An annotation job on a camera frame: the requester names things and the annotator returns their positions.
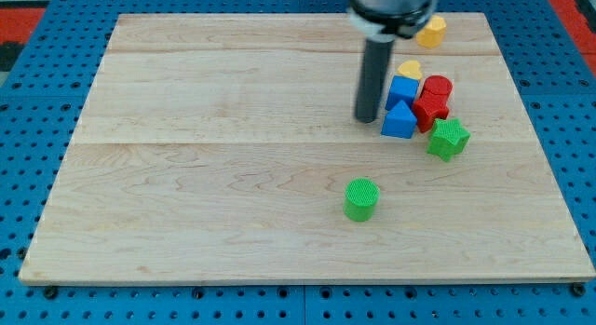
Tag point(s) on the blue triangle block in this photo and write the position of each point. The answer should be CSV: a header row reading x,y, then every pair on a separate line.
x,y
399,121

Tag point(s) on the green cylinder block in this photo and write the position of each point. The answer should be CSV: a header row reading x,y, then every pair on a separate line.
x,y
361,197

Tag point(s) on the light wooden board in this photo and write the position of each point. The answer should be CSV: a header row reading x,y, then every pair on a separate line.
x,y
215,150

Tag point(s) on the blue cube block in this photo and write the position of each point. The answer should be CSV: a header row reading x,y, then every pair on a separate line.
x,y
402,89

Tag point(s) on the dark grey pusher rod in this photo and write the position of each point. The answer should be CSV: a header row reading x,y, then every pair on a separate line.
x,y
372,78

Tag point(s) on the yellow heart block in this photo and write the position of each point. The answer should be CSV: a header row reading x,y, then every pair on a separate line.
x,y
410,69

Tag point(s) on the red pentagon block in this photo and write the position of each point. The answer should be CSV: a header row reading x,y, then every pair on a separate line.
x,y
427,108

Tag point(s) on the green star block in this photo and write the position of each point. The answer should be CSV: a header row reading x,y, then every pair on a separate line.
x,y
447,138

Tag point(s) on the red cylinder block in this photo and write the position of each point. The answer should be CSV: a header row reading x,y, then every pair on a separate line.
x,y
437,86

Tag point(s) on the yellow hexagon block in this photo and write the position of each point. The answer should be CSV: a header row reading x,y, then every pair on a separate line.
x,y
433,33

